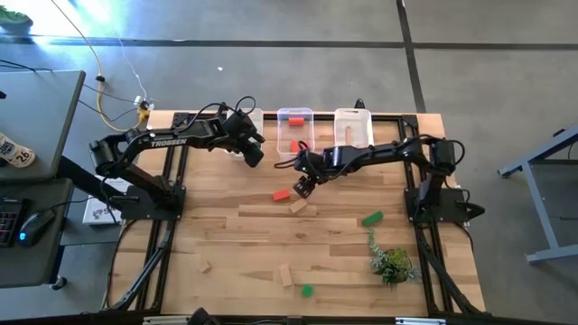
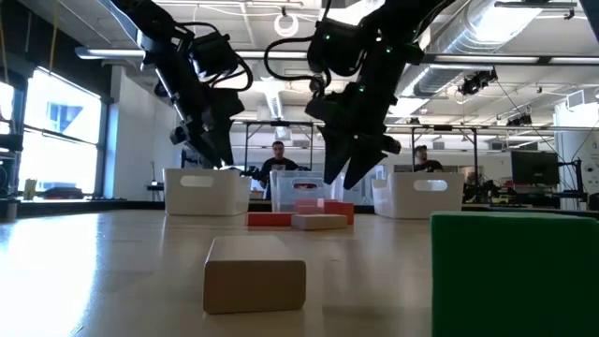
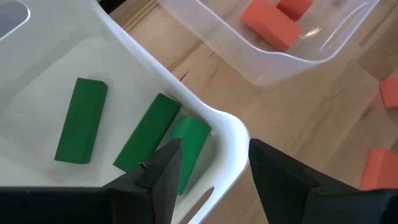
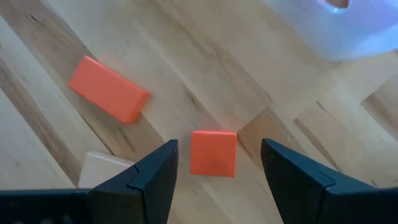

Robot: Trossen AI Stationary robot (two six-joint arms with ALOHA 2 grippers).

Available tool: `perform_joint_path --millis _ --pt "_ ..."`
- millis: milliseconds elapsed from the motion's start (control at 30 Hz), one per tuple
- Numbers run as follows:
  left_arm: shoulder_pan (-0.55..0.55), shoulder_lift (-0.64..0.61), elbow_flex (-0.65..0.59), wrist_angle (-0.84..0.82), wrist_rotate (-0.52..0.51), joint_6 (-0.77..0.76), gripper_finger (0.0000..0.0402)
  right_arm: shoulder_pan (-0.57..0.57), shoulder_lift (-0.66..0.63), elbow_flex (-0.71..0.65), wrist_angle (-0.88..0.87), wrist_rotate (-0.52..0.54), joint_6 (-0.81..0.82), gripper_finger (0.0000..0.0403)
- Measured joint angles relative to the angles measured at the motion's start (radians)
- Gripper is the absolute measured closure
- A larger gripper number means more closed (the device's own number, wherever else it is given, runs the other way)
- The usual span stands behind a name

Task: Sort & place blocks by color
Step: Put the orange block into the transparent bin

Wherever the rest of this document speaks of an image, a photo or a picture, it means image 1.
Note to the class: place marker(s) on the natural wood rectangular block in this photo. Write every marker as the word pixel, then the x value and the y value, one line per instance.
pixel 298 206

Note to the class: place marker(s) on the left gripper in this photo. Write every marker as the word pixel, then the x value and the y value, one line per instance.
pixel 241 128

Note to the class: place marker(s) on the black table clamp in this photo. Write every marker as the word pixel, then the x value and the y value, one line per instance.
pixel 360 104

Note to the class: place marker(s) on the clear plastic bin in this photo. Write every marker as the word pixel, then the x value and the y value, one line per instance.
pixel 284 135

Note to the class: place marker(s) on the artificial succulent plant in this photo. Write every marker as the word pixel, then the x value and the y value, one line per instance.
pixel 392 264

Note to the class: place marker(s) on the white plastic bin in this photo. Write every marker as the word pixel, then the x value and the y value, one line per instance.
pixel 257 119
pixel 361 131

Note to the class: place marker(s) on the black keyboard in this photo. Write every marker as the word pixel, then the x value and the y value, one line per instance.
pixel 9 223

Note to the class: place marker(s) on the person's green shoe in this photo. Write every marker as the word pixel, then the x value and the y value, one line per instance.
pixel 15 22

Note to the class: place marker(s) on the green rectangular block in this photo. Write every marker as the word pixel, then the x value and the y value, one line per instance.
pixel 373 218

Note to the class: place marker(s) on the black aluminium table frame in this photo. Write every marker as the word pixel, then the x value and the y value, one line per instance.
pixel 388 118

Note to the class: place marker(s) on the metal table frame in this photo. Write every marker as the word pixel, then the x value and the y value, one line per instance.
pixel 540 210

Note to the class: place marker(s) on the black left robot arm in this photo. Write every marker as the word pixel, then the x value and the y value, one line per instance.
pixel 167 142

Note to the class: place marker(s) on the grey desk top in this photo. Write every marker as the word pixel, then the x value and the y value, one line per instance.
pixel 40 113

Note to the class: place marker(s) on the white printed box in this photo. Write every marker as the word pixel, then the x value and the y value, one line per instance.
pixel 97 212

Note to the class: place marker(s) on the long natural wood block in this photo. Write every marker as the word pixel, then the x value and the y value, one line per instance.
pixel 285 275

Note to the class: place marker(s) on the dark grey desk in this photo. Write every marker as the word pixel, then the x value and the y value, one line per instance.
pixel 27 266

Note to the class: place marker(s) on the black computer mouse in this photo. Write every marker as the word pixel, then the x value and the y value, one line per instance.
pixel 35 225

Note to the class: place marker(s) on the silver metal bracket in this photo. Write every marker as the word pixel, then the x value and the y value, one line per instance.
pixel 168 320
pixel 420 321

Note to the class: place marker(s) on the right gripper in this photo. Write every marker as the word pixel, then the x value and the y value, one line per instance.
pixel 314 163

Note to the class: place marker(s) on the small green cube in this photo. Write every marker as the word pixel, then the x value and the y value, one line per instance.
pixel 307 290

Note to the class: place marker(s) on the dark rounded object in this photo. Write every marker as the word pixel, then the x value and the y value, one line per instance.
pixel 202 317

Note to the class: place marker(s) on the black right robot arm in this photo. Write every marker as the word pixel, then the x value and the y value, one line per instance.
pixel 384 151

